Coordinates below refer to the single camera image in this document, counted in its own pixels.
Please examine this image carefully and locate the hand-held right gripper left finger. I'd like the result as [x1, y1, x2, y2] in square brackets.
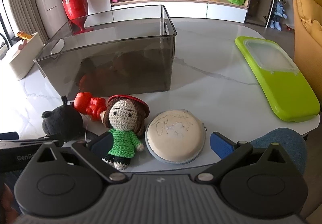
[36, 131, 127, 185]

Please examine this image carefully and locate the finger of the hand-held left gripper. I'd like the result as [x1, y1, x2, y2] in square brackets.
[38, 133, 64, 148]

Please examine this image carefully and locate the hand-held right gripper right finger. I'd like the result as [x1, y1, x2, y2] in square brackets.
[195, 131, 287, 185]

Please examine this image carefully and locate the black fabric pouch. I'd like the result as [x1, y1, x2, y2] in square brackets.
[41, 96, 85, 142]

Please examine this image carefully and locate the crochet doll with red hat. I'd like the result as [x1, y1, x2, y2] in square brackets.
[102, 95, 151, 170]

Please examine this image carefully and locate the red hooded figurine keychain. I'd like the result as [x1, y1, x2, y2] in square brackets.
[74, 92, 108, 124]

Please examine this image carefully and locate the round cream zipper case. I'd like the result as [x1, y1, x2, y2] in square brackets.
[145, 109, 207, 165]

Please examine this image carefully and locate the green lid with clear flap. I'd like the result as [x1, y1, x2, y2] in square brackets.
[235, 36, 321, 122]

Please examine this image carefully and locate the smoky transparent storage bin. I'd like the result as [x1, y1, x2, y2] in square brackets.
[33, 5, 177, 99]

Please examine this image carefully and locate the white marble desktop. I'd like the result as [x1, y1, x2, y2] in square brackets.
[0, 18, 322, 173]

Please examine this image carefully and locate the person's blue jeans leg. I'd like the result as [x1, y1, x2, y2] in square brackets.
[250, 128, 308, 177]

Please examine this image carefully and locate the cream oval container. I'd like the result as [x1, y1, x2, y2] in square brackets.
[9, 32, 46, 81]

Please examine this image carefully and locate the red goblet-shaped vase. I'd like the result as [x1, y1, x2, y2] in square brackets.
[62, 0, 94, 34]

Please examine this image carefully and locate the beige curtain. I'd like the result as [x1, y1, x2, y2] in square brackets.
[0, 0, 48, 43]

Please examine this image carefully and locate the blue zombie figure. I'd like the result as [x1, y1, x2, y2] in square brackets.
[270, 0, 288, 30]

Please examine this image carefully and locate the yellow padded chair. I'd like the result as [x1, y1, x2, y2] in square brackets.
[289, 0, 322, 129]

